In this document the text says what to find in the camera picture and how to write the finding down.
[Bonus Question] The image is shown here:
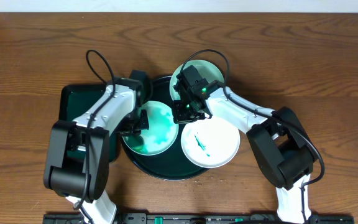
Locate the mint green plate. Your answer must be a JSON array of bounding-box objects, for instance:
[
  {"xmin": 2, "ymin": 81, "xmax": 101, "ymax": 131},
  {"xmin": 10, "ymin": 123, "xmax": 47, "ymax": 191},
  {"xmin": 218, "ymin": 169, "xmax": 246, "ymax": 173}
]
[
  {"xmin": 123, "ymin": 101, "xmax": 179, "ymax": 156},
  {"xmin": 169, "ymin": 60, "xmax": 224, "ymax": 101}
]

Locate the white plate with stain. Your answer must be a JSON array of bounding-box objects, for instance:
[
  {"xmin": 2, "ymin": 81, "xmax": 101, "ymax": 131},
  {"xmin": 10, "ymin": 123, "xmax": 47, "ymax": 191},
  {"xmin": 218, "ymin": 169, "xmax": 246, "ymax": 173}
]
[{"xmin": 181, "ymin": 117, "xmax": 241, "ymax": 169}]

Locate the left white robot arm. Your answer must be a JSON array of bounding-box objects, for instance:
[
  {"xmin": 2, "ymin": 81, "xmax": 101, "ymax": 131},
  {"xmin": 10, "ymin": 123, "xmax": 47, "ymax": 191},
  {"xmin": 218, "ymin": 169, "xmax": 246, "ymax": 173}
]
[{"xmin": 44, "ymin": 78, "xmax": 149, "ymax": 223}]

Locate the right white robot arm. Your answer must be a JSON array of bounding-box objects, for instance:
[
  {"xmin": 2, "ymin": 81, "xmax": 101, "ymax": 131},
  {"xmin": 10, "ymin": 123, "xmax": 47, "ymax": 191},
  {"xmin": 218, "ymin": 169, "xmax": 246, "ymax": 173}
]
[{"xmin": 173, "ymin": 80, "xmax": 324, "ymax": 223}]

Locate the round black serving tray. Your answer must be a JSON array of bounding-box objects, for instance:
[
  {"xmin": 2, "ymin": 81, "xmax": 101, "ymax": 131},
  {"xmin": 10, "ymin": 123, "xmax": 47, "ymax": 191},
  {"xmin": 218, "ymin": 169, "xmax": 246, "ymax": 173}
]
[{"xmin": 121, "ymin": 76, "xmax": 207, "ymax": 180}]

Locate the black rectangular water tray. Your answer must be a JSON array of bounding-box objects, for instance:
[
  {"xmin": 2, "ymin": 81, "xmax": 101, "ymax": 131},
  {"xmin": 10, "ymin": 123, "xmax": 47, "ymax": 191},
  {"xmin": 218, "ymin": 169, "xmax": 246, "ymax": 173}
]
[{"xmin": 58, "ymin": 84, "xmax": 119, "ymax": 162}]

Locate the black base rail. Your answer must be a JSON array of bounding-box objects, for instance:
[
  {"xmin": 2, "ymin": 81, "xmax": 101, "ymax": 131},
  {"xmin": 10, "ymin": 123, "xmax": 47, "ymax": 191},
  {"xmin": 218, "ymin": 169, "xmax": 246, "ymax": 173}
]
[{"xmin": 42, "ymin": 213, "xmax": 354, "ymax": 224}]

